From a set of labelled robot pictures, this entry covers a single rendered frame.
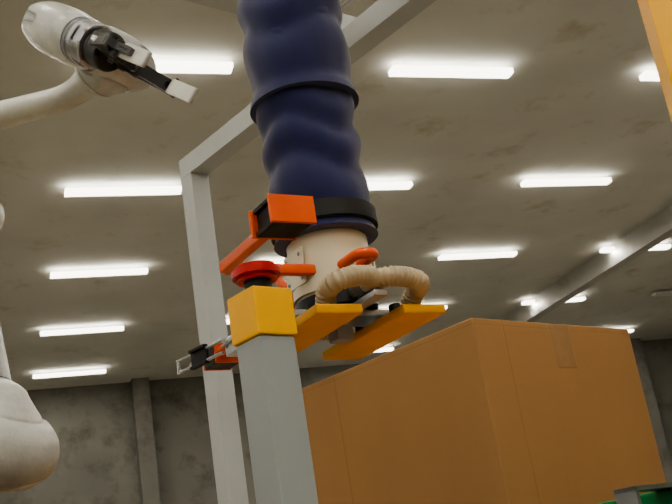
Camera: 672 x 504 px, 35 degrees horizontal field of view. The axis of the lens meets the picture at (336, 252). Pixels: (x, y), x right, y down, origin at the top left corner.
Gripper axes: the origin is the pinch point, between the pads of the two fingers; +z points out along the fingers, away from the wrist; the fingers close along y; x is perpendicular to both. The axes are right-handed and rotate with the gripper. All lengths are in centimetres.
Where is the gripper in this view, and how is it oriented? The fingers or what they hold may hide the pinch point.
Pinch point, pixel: (167, 77)
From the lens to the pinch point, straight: 190.1
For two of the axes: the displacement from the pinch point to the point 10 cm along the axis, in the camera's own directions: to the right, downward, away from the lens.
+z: 7.3, 3.7, -5.8
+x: 4.9, -8.7, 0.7
